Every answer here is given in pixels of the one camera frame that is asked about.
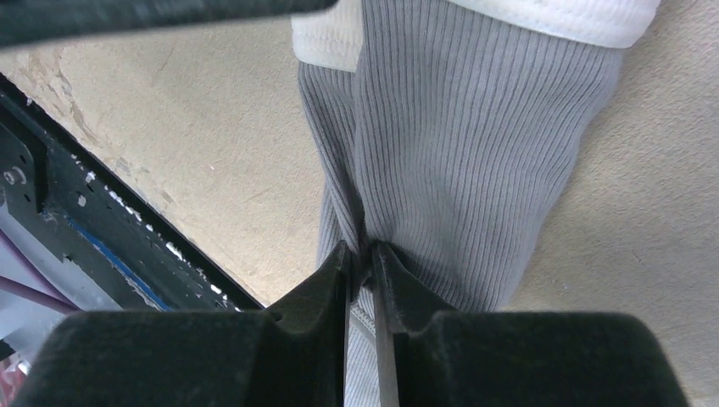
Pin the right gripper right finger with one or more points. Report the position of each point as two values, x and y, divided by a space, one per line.
431 354

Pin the grey underwear cream waistband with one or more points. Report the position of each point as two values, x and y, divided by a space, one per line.
448 130

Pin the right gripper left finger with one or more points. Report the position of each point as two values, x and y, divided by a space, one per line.
291 354

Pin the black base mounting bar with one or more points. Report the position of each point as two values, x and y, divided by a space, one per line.
83 213

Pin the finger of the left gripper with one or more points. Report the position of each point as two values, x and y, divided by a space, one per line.
28 22

